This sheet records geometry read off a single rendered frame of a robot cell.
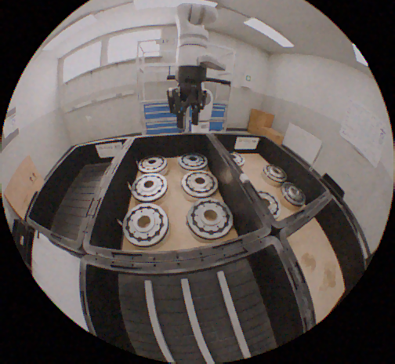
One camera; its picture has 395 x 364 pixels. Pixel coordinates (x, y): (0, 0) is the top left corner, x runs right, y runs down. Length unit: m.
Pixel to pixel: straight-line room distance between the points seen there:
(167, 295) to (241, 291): 0.14
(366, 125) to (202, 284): 3.18
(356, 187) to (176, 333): 3.20
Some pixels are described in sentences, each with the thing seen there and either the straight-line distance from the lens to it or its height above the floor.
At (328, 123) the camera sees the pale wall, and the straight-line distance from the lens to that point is 3.19.
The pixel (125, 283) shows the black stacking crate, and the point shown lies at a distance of 0.29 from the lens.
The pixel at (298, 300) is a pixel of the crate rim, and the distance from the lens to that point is 0.23.
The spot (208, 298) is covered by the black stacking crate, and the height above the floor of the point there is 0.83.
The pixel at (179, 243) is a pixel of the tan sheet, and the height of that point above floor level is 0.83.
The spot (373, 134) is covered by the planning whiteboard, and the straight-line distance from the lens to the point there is 3.16.
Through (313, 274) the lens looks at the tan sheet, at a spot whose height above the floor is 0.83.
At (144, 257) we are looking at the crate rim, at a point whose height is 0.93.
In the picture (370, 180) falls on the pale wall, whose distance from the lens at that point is 3.20.
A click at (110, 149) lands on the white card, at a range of 0.52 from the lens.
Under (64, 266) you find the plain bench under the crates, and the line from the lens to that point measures 0.62.
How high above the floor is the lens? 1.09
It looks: 37 degrees down
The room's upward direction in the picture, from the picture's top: 4 degrees clockwise
